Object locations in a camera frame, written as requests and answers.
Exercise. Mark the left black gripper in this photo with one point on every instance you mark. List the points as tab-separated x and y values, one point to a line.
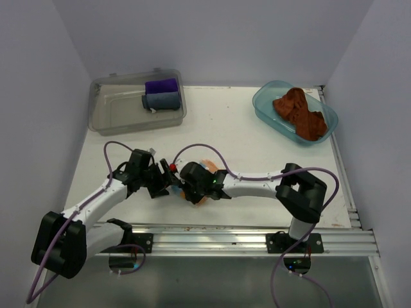
164	179

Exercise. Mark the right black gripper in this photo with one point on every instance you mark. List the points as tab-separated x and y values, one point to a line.
193	199

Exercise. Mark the colourful polka dot towel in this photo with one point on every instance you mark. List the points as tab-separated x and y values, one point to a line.
208	165

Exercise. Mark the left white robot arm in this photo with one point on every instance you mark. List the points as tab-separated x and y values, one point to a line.
66	240

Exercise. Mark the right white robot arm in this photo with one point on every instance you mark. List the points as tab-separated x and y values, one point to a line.
302	194

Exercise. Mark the grey-blue rolled towel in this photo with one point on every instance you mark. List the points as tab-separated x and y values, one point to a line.
161	101

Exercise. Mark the grey transparent plastic bin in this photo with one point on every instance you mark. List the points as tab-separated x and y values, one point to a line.
115	105

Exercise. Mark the purple rolled towel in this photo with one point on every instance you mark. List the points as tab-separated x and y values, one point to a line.
161	86

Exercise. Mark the teal transparent plastic bin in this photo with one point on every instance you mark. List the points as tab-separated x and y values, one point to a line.
264	109

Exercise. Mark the brown crumpled towel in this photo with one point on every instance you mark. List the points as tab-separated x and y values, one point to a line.
293	107

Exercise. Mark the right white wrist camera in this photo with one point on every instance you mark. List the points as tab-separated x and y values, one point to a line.
176	166

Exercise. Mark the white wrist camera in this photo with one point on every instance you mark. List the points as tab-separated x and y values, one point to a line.
176	166
152	151

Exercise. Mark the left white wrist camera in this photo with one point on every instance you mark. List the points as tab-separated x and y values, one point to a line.
152	151

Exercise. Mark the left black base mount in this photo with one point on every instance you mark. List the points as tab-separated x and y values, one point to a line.
144	240

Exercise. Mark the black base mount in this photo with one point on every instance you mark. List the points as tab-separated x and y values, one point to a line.
280	241
144	240

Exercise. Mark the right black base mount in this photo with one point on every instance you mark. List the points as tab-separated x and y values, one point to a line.
280	241

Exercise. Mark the aluminium mounting rail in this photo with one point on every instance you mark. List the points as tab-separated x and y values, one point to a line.
217	241

